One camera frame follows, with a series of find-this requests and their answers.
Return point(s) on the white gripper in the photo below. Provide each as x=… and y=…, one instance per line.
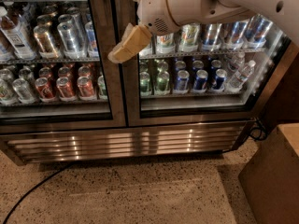
x=152, y=11

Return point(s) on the glass fridge door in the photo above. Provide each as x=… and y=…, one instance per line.
x=55, y=73
x=255, y=38

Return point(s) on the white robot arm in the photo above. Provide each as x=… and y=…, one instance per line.
x=284, y=13

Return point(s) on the stainless steel fridge base grille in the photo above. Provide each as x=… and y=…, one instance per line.
x=126, y=142

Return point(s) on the green white can left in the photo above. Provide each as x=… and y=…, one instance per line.
x=146, y=51

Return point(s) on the green white can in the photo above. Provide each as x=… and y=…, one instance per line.
x=146, y=51
x=165, y=43
x=188, y=38

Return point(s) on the green white can middle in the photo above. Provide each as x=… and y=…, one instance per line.
x=165, y=43

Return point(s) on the green white can right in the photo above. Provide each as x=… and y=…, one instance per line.
x=188, y=38

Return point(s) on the silver can upper shelf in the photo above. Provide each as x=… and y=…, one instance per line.
x=73, y=46

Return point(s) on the silver blue can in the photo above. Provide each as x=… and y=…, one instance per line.
x=211, y=37

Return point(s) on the blue can left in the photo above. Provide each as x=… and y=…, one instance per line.
x=181, y=83

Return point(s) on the red soda can right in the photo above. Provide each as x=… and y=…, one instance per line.
x=86, y=90

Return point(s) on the red soda can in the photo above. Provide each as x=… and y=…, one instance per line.
x=65, y=88
x=86, y=90
x=45, y=89

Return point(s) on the blue can middle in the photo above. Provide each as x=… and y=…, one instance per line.
x=199, y=84

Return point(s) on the gold can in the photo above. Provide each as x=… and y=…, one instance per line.
x=46, y=42

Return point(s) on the red soda can middle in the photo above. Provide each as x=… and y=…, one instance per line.
x=65, y=88

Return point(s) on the blue can right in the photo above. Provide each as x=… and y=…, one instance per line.
x=218, y=79

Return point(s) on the labelled drink bottle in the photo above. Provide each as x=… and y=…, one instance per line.
x=16, y=34

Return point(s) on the red soda can left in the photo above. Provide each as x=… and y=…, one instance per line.
x=45, y=89

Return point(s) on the clear water bottle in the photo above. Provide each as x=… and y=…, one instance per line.
x=240, y=77

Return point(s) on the silver can lower left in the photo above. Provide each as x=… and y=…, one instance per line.
x=24, y=91

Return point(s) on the brown cardboard box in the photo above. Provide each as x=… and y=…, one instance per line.
x=270, y=179

